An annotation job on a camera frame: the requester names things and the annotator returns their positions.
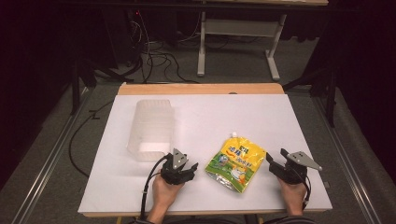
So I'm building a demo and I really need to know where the yellow spouted pouch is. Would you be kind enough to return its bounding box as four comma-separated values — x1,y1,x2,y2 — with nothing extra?
205,132,268,194

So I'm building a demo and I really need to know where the black floor cable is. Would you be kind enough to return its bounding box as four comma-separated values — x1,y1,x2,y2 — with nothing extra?
68,99,115,179

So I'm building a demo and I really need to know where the black metal stand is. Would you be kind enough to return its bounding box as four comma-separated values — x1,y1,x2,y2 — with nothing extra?
282,55,340,129
68,46,135,116

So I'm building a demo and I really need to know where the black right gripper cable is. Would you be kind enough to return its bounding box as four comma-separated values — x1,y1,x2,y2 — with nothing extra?
297,169,313,211

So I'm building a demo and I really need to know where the tangle of floor cables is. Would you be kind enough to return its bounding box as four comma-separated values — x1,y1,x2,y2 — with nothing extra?
125,10,204,85

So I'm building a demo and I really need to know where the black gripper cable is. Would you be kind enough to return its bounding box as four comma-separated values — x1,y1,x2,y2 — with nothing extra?
139,155,170,221
297,169,313,211

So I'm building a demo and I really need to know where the person's left hand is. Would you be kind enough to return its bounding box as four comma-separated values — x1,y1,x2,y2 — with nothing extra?
151,173,185,216

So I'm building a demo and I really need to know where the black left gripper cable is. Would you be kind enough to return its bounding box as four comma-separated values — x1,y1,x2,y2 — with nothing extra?
139,155,170,221

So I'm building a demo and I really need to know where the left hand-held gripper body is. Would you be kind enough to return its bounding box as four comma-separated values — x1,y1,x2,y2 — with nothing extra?
160,147,196,186

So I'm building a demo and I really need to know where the person's right hand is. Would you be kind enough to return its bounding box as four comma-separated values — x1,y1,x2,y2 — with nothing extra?
277,176,308,217

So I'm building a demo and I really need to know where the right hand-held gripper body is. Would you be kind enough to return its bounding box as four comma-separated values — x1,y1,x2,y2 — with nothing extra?
269,150,323,186

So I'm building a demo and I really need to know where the white desk frame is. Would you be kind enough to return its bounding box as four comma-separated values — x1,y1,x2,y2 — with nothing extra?
196,11,288,82

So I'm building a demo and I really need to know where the metal floor rail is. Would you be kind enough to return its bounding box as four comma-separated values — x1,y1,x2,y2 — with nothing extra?
312,92,375,224
10,87,94,224

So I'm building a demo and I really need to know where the clear plastic container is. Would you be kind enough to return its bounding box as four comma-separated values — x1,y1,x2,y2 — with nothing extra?
126,99,176,163

